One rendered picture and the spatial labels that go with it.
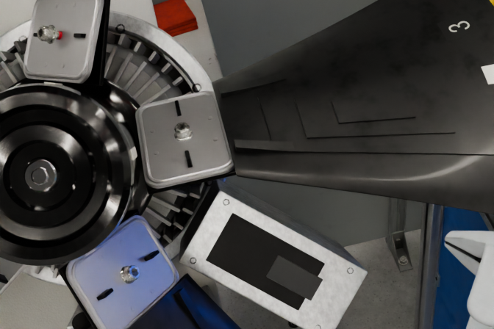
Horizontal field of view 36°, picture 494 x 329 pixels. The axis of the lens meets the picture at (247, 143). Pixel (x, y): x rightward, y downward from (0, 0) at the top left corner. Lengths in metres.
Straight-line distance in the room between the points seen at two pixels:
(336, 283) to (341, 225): 1.16
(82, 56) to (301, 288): 0.28
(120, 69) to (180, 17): 0.57
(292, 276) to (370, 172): 0.17
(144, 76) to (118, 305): 0.20
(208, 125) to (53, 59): 0.12
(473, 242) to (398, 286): 1.43
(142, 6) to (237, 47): 0.64
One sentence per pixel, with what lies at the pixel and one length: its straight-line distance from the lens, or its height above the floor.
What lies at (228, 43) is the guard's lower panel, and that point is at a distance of 1.41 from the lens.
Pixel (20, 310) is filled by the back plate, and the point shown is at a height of 0.93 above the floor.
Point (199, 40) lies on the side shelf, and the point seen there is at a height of 0.86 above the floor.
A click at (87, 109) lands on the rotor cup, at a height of 1.25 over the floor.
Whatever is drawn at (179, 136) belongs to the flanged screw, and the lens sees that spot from 0.56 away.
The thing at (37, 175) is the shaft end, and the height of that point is 1.22.
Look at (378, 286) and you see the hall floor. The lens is 1.90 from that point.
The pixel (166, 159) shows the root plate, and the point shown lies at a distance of 0.55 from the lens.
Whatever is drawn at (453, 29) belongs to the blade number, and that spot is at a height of 1.20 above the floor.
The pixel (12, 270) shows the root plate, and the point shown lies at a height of 1.11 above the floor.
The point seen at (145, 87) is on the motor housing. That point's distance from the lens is 0.66.
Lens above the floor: 1.57
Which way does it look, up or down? 44 degrees down
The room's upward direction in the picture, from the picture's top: 9 degrees counter-clockwise
